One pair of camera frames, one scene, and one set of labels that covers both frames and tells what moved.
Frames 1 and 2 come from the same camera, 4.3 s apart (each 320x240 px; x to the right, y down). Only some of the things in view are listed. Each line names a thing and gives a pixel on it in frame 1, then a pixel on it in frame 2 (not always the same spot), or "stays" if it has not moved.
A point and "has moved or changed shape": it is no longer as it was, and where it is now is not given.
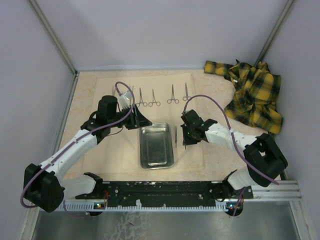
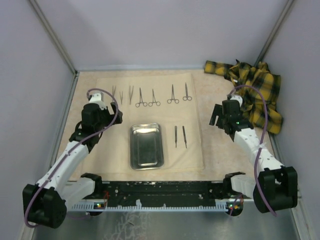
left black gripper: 137,119 -> 106,111
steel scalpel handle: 175,130 stays
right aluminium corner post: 274,32 stays
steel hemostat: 169,101 stays
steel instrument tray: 156,149 has moved or changed shape
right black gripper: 187,141 -> 217,111
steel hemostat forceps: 158,103 stays
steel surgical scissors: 187,97 stays
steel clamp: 144,103 stays
